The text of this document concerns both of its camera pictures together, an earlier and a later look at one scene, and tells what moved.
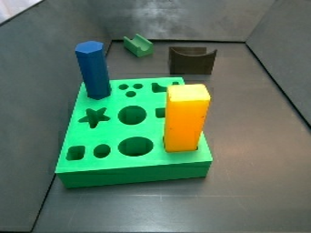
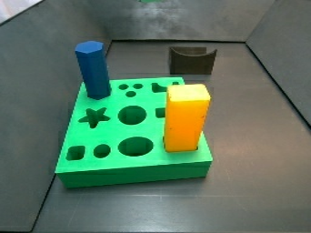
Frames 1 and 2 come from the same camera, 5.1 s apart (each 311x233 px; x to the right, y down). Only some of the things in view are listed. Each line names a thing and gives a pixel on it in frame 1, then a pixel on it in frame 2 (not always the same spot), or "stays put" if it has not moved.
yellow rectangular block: (185, 106) stays put
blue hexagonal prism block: (93, 68) stays put
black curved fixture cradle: (191, 60) stays put
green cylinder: (139, 45) to (152, 1)
